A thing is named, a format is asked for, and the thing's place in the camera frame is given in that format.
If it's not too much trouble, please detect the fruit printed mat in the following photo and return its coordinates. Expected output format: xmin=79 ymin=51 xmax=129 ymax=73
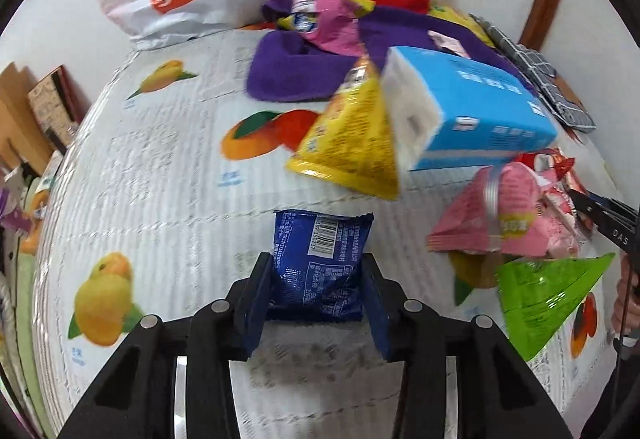
xmin=20 ymin=22 xmax=626 ymax=439

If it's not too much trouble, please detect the pink and yellow snack packet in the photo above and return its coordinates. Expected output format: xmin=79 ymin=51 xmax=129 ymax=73
xmin=276 ymin=0 xmax=376 ymax=56

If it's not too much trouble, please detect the white pink berry packet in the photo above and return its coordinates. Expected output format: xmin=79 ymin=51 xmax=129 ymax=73
xmin=427 ymin=30 xmax=472 ymax=59

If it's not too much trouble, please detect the brown cardboard box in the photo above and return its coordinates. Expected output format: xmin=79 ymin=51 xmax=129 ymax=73
xmin=0 ymin=62 xmax=53 ymax=175

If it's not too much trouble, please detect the blue tissue pack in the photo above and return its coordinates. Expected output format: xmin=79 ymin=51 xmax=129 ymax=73
xmin=382 ymin=46 xmax=559 ymax=171

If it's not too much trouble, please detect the grey checked cushion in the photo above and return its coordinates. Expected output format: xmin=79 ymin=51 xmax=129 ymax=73
xmin=470 ymin=14 xmax=597 ymax=134

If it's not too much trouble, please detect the blue snack packet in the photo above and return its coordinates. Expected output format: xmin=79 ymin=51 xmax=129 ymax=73
xmin=270 ymin=210 xmax=375 ymax=322

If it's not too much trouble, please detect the small pink snack packet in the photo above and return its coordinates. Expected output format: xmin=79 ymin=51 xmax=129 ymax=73
xmin=542 ymin=184 xmax=583 ymax=257

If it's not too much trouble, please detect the printed cardboard box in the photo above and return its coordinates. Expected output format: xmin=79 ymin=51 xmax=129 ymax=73
xmin=27 ymin=65 xmax=83 ymax=152

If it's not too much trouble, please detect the purple towel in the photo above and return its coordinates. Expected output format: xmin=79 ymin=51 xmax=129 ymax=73
xmin=245 ymin=0 xmax=538 ymax=102

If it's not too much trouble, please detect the pink triangular snack packet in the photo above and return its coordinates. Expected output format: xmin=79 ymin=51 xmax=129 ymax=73
xmin=427 ymin=164 xmax=551 ymax=265

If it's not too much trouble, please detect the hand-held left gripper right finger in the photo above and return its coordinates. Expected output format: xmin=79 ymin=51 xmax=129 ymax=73
xmin=361 ymin=253 xmax=573 ymax=439

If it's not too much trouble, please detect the yellow chips bag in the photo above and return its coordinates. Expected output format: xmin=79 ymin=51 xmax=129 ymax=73
xmin=427 ymin=3 xmax=496 ymax=47

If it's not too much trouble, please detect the green triangular snack packet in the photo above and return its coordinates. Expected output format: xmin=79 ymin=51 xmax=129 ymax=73
xmin=496 ymin=253 xmax=617 ymax=362

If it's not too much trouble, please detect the yellow triangular snack packet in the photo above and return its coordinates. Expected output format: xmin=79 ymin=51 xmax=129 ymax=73
xmin=286 ymin=56 xmax=401 ymax=201

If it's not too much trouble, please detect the black cable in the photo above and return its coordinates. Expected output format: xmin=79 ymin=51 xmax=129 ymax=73
xmin=612 ymin=339 xmax=628 ymax=422

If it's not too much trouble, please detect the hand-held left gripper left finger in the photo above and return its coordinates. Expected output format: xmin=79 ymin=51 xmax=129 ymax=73
xmin=57 ymin=253 xmax=273 ymax=439

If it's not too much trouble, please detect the person's right hand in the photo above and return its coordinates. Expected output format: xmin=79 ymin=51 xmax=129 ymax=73
xmin=611 ymin=264 xmax=640 ymax=345

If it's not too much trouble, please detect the red foil snack packet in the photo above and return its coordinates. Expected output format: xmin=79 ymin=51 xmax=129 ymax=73
xmin=517 ymin=148 xmax=576 ymax=180

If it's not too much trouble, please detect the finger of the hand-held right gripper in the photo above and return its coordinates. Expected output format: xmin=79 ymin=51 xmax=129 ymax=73
xmin=567 ymin=188 xmax=640 ymax=227

